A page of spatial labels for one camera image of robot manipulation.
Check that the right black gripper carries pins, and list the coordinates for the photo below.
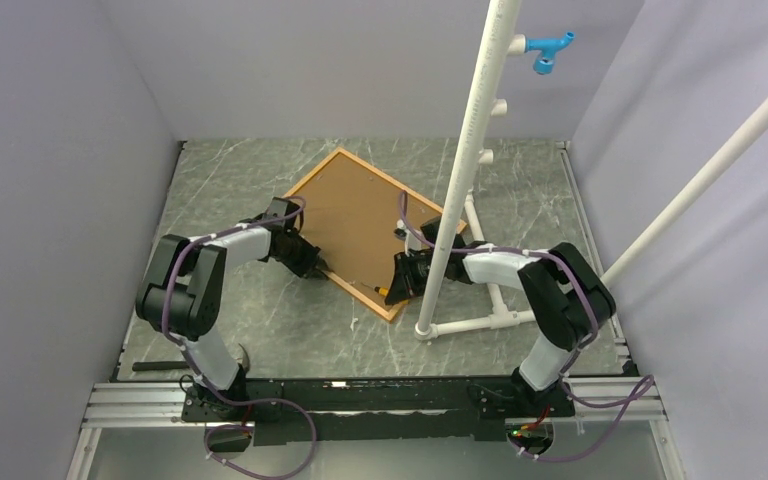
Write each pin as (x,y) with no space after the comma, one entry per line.
(405,284)

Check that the black rod on table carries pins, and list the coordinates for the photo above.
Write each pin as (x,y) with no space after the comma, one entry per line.
(157,366)

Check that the blue pipe fitting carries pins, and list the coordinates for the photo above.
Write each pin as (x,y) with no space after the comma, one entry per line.
(547,50)

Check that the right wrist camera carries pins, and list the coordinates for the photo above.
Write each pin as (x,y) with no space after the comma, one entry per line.
(411,242)

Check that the white pvc pipe stand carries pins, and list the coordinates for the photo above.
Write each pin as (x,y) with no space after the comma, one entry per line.
(500,40)

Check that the orange picture frame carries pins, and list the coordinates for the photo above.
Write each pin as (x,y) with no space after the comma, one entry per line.
(351,212)

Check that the aluminium rail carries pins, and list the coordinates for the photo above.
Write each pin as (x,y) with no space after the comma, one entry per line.
(158,404)

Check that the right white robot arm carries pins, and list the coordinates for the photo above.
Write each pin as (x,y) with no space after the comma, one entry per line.
(569,301)

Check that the orange handled screwdriver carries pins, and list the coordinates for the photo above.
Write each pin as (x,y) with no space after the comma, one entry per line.
(378,289)

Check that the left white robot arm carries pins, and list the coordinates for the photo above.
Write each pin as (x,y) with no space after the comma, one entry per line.
(181,292)

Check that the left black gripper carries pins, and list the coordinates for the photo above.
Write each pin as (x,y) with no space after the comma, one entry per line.
(312,262)

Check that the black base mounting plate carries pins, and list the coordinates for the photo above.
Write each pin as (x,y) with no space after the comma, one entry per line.
(482,408)

